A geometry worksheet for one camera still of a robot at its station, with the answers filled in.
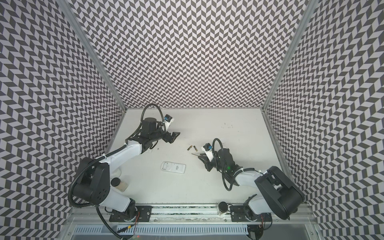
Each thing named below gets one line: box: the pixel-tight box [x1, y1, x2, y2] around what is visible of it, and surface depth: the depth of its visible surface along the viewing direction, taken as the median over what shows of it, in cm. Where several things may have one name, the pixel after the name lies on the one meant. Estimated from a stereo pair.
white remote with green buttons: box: [160, 161, 187, 174], surface depth 88 cm
